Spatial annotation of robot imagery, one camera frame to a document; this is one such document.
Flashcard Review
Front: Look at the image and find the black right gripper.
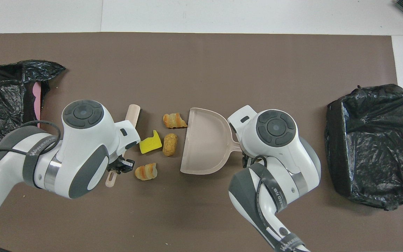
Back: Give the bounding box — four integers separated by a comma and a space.
241, 151, 258, 169

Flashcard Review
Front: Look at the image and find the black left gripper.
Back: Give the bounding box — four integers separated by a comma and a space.
106, 157, 135, 174

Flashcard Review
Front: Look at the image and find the striped croissant piece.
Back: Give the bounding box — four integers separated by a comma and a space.
134, 162, 158, 181

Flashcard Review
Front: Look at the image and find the yellow sponge piece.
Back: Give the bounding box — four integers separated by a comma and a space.
139, 130, 163, 154

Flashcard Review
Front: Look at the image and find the beige plastic dustpan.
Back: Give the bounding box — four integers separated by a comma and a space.
180, 107, 242, 175

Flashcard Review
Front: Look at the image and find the brown oval bread roll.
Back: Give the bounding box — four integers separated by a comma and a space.
163, 133, 178, 156

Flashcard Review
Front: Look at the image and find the beige brush with black bristles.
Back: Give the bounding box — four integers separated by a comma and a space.
105, 104, 141, 188

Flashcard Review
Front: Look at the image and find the pale croissant piece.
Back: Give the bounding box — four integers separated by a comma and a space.
163, 112, 188, 129

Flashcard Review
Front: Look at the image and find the pink plastic bin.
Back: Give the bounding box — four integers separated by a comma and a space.
34, 83, 43, 128

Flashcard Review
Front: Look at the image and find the black plastic trash bag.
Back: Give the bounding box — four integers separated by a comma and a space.
0, 59, 66, 168
324, 84, 403, 211

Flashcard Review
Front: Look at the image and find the brown table mat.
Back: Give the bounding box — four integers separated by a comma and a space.
0, 32, 403, 252

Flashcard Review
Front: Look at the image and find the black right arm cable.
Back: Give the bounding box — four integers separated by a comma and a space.
250, 154, 303, 252

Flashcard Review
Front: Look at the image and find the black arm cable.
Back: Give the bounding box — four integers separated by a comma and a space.
0, 120, 62, 165
250, 154, 303, 252

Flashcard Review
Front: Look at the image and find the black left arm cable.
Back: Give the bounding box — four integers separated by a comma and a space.
0, 120, 62, 165

